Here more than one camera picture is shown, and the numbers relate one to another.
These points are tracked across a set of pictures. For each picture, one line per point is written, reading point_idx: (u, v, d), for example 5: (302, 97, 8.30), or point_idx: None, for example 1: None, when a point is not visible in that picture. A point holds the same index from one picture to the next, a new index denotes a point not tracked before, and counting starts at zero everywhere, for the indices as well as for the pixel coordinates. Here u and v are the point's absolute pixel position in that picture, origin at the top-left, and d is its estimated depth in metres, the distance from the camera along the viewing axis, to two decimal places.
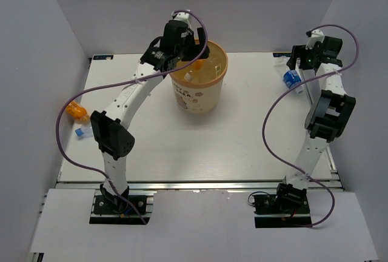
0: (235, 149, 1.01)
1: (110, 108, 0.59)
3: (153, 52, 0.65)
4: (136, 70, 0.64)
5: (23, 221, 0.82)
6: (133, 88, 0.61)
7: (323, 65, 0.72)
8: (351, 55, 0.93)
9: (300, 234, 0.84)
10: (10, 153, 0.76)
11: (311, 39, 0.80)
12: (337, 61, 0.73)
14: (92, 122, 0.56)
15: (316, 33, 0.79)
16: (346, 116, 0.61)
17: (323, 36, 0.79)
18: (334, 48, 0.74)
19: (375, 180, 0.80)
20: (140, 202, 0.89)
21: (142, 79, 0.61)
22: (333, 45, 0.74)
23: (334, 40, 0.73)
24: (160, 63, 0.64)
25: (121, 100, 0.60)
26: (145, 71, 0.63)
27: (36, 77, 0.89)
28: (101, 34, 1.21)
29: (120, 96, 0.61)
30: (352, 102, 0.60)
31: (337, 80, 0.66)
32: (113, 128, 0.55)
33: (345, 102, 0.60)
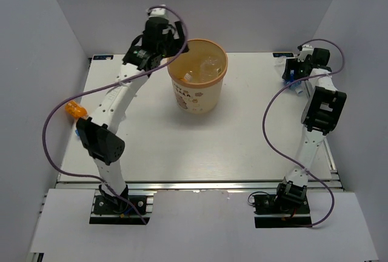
0: (235, 149, 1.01)
1: (97, 113, 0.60)
3: (136, 51, 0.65)
4: (119, 73, 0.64)
5: (23, 221, 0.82)
6: (117, 91, 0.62)
7: (314, 70, 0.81)
8: (339, 62, 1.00)
9: (300, 235, 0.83)
10: (10, 153, 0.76)
11: (302, 52, 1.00)
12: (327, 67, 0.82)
14: (79, 131, 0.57)
15: (306, 48, 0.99)
16: (340, 109, 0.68)
17: (311, 50, 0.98)
18: (324, 57, 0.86)
19: (376, 179, 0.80)
20: (140, 202, 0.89)
21: (126, 81, 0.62)
22: (322, 54, 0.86)
23: (323, 51, 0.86)
24: (143, 64, 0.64)
25: (107, 105, 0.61)
26: (129, 72, 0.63)
27: (36, 77, 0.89)
28: (101, 35, 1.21)
29: (106, 100, 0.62)
30: (342, 96, 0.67)
31: (329, 80, 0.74)
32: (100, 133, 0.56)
33: (337, 97, 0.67)
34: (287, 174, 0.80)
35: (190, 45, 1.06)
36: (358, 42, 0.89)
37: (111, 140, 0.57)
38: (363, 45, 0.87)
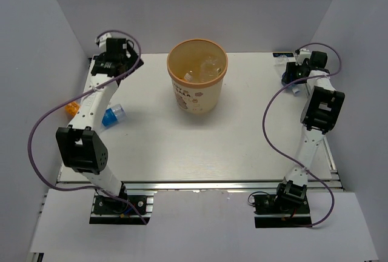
0: (235, 149, 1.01)
1: (77, 120, 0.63)
3: (102, 64, 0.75)
4: (91, 83, 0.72)
5: (23, 221, 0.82)
6: (93, 96, 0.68)
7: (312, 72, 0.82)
8: (336, 65, 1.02)
9: (300, 235, 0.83)
10: (10, 153, 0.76)
11: (300, 55, 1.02)
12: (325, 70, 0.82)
14: (60, 139, 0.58)
15: (304, 51, 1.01)
16: (337, 108, 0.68)
17: (309, 53, 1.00)
18: (322, 60, 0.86)
19: (376, 179, 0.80)
20: (140, 202, 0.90)
21: (100, 87, 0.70)
22: (319, 57, 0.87)
23: (321, 54, 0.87)
24: (112, 72, 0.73)
25: (85, 110, 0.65)
26: (100, 80, 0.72)
27: (36, 77, 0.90)
28: (101, 35, 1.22)
29: (83, 107, 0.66)
30: (341, 96, 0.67)
31: (327, 82, 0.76)
32: (85, 133, 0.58)
33: (335, 97, 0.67)
34: (286, 173, 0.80)
35: (189, 44, 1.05)
36: (358, 42, 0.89)
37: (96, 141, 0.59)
38: (363, 45, 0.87)
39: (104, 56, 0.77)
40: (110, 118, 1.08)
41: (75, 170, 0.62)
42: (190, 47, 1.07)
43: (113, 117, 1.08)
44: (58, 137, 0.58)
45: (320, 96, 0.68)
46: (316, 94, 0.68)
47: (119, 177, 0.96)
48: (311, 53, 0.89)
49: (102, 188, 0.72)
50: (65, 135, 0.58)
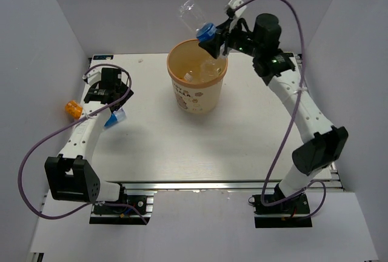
0: (235, 149, 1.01)
1: (68, 148, 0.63)
3: (96, 91, 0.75)
4: (83, 110, 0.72)
5: (24, 221, 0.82)
6: (85, 124, 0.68)
7: (276, 79, 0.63)
8: (336, 66, 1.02)
9: (299, 234, 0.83)
10: (11, 152, 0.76)
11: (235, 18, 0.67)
12: (285, 59, 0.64)
14: (49, 170, 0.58)
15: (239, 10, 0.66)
16: (340, 147, 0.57)
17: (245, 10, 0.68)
18: (275, 40, 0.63)
19: (376, 179, 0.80)
20: (140, 202, 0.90)
21: (93, 114, 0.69)
22: (274, 34, 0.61)
23: (276, 30, 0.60)
24: (105, 99, 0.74)
25: (77, 138, 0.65)
26: (94, 107, 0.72)
27: (36, 77, 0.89)
28: (101, 34, 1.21)
29: (74, 135, 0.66)
30: (343, 133, 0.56)
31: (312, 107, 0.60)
32: (76, 162, 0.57)
33: (339, 138, 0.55)
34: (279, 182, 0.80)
35: (188, 44, 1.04)
36: (359, 41, 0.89)
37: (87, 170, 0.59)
38: (364, 45, 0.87)
39: (99, 85, 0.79)
40: (110, 120, 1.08)
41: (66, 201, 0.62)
42: (173, 57, 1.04)
43: (113, 118, 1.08)
44: (46, 168, 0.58)
45: (324, 145, 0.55)
46: (317, 146, 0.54)
47: (121, 179, 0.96)
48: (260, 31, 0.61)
49: (100, 200, 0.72)
50: (53, 164, 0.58)
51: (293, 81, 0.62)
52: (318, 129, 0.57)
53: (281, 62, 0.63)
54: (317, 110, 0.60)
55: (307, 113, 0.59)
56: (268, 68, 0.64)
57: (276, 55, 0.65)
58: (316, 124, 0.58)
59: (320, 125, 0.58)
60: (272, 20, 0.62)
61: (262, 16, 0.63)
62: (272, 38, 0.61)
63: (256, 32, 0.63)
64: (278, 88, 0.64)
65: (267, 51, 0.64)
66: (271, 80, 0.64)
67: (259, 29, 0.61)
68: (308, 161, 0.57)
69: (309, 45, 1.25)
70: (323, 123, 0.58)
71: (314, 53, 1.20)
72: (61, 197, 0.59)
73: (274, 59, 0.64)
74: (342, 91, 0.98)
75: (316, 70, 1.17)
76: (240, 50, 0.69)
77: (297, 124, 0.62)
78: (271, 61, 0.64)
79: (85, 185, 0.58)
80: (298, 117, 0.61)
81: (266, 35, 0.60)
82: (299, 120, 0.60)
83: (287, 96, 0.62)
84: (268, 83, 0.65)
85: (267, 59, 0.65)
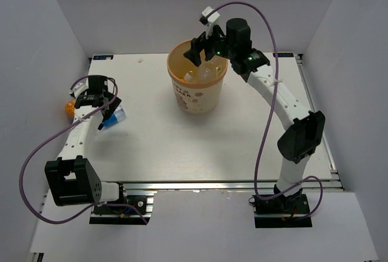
0: (234, 149, 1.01)
1: (66, 151, 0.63)
3: (85, 97, 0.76)
4: (76, 115, 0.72)
5: (24, 221, 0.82)
6: (80, 127, 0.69)
7: (253, 74, 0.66)
8: (336, 66, 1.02)
9: (299, 234, 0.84)
10: (11, 152, 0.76)
11: (209, 25, 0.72)
12: (259, 54, 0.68)
14: (50, 174, 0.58)
15: (211, 17, 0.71)
16: (320, 130, 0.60)
17: (218, 16, 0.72)
18: (247, 39, 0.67)
19: (376, 179, 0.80)
20: (140, 202, 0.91)
21: (86, 117, 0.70)
22: (245, 33, 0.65)
23: (245, 29, 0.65)
24: (96, 102, 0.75)
25: (73, 141, 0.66)
26: (86, 111, 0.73)
27: (36, 77, 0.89)
28: (101, 35, 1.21)
29: (71, 138, 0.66)
30: (319, 114, 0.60)
31: (288, 97, 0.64)
32: (77, 163, 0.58)
33: (317, 120, 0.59)
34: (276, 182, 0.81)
35: (183, 47, 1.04)
36: (359, 42, 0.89)
37: (88, 170, 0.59)
38: (364, 45, 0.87)
39: (87, 93, 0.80)
40: (110, 120, 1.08)
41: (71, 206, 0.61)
42: (172, 57, 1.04)
43: (113, 118, 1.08)
44: (47, 173, 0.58)
45: (302, 127, 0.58)
46: (297, 131, 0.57)
47: (122, 178, 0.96)
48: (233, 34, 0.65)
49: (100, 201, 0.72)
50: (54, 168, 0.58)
51: (270, 74, 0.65)
52: (296, 114, 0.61)
53: (256, 59, 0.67)
54: (293, 98, 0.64)
55: (285, 102, 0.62)
56: (245, 65, 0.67)
57: (251, 53, 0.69)
58: (294, 110, 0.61)
59: (298, 111, 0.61)
60: (242, 22, 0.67)
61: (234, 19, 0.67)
62: (244, 37, 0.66)
63: (228, 34, 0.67)
64: (257, 83, 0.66)
65: (242, 50, 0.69)
66: (248, 77, 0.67)
67: (230, 30, 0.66)
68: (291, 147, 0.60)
69: (309, 45, 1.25)
70: (301, 110, 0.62)
71: (314, 53, 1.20)
72: (65, 202, 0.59)
73: (250, 57, 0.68)
74: (342, 91, 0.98)
75: (316, 71, 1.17)
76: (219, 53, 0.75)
77: (277, 113, 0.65)
78: (247, 59, 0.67)
79: (88, 187, 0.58)
80: (277, 106, 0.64)
81: (237, 34, 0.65)
82: (279, 109, 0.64)
83: (265, 89, 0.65)
84: (247, 80, 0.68)
85: (242, 57, 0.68)
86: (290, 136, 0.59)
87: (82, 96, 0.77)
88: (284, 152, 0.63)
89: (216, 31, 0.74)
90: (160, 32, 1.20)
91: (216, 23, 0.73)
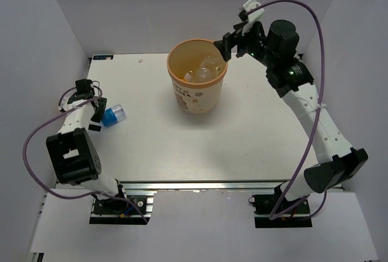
0: (235, 149, 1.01)
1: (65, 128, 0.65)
3: (76, 96, 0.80)
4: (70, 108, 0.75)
5: (24, 221, 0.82)
6: (74, 113, 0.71)
7: (293, 94, 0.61)
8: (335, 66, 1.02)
9: (299, 234, 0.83)
10: (10, 152, 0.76)
11: (250, 23, 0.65)
12: (302, 67, 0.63)
14: (51, 146, 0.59)
15: (254, 14, 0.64)
16: (357, 169, 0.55)
17: (262, 12, 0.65)
18: (291, 50, 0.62)
19: (376, 179, 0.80)
20: (140, 202, 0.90)
21: (80, 105, 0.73)
22: (291, 42, 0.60)
23: (293, 39, 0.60)
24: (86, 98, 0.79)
25: (70, 120, 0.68)
26: (78, 104, 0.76)
27: (36, 77, 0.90)
28: (100, 35, 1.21)
29: (67, 119, 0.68)
30: (362, 154, 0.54)
31: (331, 128, 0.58)
32: (76, 132, 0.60)
33: (358, 161, 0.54)
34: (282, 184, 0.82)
35: (182, 47, 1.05)
36: (359, 41, 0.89)
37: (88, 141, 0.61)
38: (364, 45, 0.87)
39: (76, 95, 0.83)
40: (110, 118, 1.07)
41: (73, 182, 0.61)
42: (173, 54, 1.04)
43: (113, 117, 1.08)
44: (49, 147, 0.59)
45: (342, 170, 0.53)
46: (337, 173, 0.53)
47: (122, 178, 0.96)
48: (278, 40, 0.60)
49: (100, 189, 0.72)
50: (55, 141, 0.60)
51: (311, 96, 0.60)
52: (337, 151, 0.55)
53: (298, 74, 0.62)
54: (336, 129, 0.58)
55: (325, 134, 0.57)
56: (285, 79, 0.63)
57: (293, 66, 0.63)
58: (336, 145, 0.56)
59: (340, 147, 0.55)
60: (288, 28, 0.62)
61: (279, 23, 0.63)
62: (288, 47, 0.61)
63: (271, 39, 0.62)
64: (296, 104, 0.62)
65: (282, 60, 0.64)
66: (287, 94, 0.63)
67: (274, 37, 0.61)
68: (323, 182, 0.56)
69: (309, 45, 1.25)
70: (341, 145, 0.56)
71: (314, 53, 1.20)
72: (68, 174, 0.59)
73: (291, 70, 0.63)
74: (343, 91, 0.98)
75: (316, 71, 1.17)
76: (253, 54, 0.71)
77: (316, 144, 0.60)
78: (288, 72, 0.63)
79: (89, 155, 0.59)
80: (317, 137, 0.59)
81: (282, 44, 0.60)
82: (318, 141, 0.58)
83: (305, 113, 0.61)
84: (284, 96, 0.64)
85: (282, 69, 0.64)
86: (325, 173, 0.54)
87: (71, 99, 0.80)
88: (311, 181, 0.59)
89: (256, 29, 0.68)
90: (160, 32, 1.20)
91: (258, 19, 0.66)
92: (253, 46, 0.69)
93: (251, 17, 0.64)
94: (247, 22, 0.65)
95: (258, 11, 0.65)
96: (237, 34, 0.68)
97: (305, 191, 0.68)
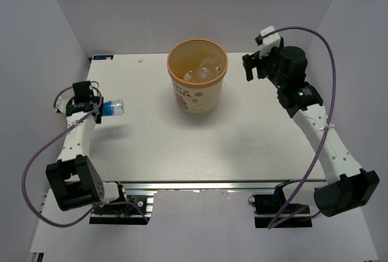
0: (235, 149, 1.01)
1: (65, 153, 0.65)
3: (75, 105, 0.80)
4: (69, 122, 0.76)
5: (23, 221, 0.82)
6: (75, 131, 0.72)
7: (302, 112, 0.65)
8: (335, 67, 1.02)
9: (299, 234, 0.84)
10: (10, 152, 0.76)
11: (264, 47, 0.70)
12: (311, 90, 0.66)
14: (52, 175, 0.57)
15: (269, 39, 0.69)
16: (369, 193, 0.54)
17: (277, 38, 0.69)
18: (301, 73, 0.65)
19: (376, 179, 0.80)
20: (140, 202, 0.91)
21: (80, 121, 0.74)
22: (299, 66, 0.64)
23: (301, 62, 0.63)
24: (86, 108, 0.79)
25: (71, 143, 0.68)
26: (78, 117, 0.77)
27: (35, 77, 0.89)
28: (100, 34, 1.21)
29: (68, 142, 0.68)
30: (373, 175, 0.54)
31: (341, 150, 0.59)
32: (78, 161, 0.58)
33: (369, 185, 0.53)
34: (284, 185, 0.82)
35: (182, 47, 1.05)
36: (359, 42, 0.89)
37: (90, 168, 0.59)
38: (364, 45, 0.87)
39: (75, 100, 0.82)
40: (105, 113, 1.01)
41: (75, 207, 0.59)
42: (174, 52, 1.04)
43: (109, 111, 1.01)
44: (50, 176, 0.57)
45: (350, 190, 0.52)
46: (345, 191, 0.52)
47: (122, 178, 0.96)
48: (287, 64, 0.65)
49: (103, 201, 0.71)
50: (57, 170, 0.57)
51: (320, 116, 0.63)
52: (345, 171, 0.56)
53: (307, 95, 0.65)
54: (344, 150, 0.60)
55: (333, 152, 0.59)
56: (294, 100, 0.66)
57: (304, 88, 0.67)
58: (343, 164, 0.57)
59: (347, 167, 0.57)
60: (297, 53, 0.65)
61: (289, 48, 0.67)
62: (296, 70, 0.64)
63: (281, 63, 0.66)
64: (304, 122, 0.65)
65: (293, 83, 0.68)
66: (296, 113, 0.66)
67: (285, 60, 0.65)
68: (331, 204, 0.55)
69: (309, 45, 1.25)
70: (350, 165, 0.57)
71: (314, 53, 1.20)
72: (70, 202, 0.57)
73: (300, 92, 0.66)
74: (342, 91, 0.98)
75: (316, 71, 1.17)
76: (268, 76, 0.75)
77: (323, 162, 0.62)
78: (297, 94, 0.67)
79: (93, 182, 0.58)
80: (324, 155, 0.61)
81: (291, 66, 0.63)
82: (325, 157, 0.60)
83: (313, 131, 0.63)
84: (294, 116, 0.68)
85: (292, 91, 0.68)
86: (333, 191, 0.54)
87: (71, 108, 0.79)
88: (322, 203, 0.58)
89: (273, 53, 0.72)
90: (161, 32, 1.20)
91: (274, 45, 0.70)
92: (268, 68, 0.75)
93: (266, 40, 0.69)
94: (262, 45, 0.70)
95: (273, 36, 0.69)
96: (254, 56, 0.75)
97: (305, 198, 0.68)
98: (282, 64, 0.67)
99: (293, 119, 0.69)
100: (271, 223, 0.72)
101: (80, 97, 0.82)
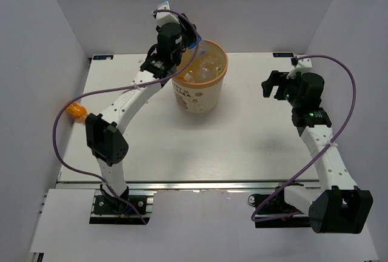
0: (235, 149, 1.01)
1: (107, 111, 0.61)
3: (153, 61, 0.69)
4: (134, 77, 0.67)
5: (23, 221, 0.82)
6: (131, 93, 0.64)
7: (309, 129, 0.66)
8: (336, 67, 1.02)
9: (300, 233, 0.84)
10: (10, 152, 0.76)
11: (295, 68, 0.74)
12: (322, 114, 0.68)
14: (87, 124, 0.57)
15: (302, 63, 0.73)
16: (362, 213, 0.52)
17: (310, 65, 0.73)
18: (316, 97, 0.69)
19: (376, 180, 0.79)
20: (140, 202, 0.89)
21: (141, 85, 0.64)
22: (316, 91, 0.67)
23: (318, 87, 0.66)
24: (159, 73, 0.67)
25: (120, 104, 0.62)
26: (145, 78, 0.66)
27: (35, 76, 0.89)
28: (100, 34, 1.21)
29: (119, 100, 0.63)
30: (367, 193, 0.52)
31: (338, 164, 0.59)
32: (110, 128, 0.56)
33: (361, 201, 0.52)
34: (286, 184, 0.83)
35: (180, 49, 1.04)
36: (359, 42, 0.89)
37: (118, 139, 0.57)
38: (364, 45, 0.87)
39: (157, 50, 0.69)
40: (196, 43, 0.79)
41: (93, 153, 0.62)
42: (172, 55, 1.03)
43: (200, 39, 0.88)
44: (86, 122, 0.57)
45: (341, 199, 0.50)
46: (334, 199, 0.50)
47: None
48: (304, 86, 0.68)
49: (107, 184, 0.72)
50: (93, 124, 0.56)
51: (325, 134, 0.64)
52: (337, 184, 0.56)
53: (317, 117, 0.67)
54: (342, 166, 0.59)
55: (330, 166, 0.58)
56: (303, 119, 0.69)
57: (316, 111, 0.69)
58: (337, 179, 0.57)
59: (341, 181, 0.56)
60: (317, 78, 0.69)
61: (311, 74, 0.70)
62: (312, 93, 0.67)
63: (301, 85, 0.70)
64: (309, 138, 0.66)
65: (307, 105, 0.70)
66: (304, 130, 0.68)
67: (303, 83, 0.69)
68: (321, 214, 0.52)
69: (309, 46, 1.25)
70: (345, 181, 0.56)
71: (314, 53, 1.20)
72: (94, 147, 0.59)
73: (311, 113, 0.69)
74: (342, 91, 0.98)
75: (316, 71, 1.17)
76: (287, 96, 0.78)
77: (320, 174, 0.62)
78: (309, 114, 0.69)
79: (113, 151, 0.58)
80: (322, 168, 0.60)
81: (308, 89, 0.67)
82: (322, 170, 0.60)
83: (315, 147, 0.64)
84: (302, 133, 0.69)
85: (304, 112, 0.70)
86: (322, 201, 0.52)
87: (150, 59, 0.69)
88: (314, 217, 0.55)
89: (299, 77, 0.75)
90: None
91: (305, 70, 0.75)
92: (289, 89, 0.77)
93: (299, 65, 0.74)
94: (294, 66, 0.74)
95: (307, 62, 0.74)
96: (284, 75, 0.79)
97: (297, 202, 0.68)
98: (301, 86, 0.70)
99: (301, 137, 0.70)
100: (253, 214, 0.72)
101: (163, 51, 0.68)
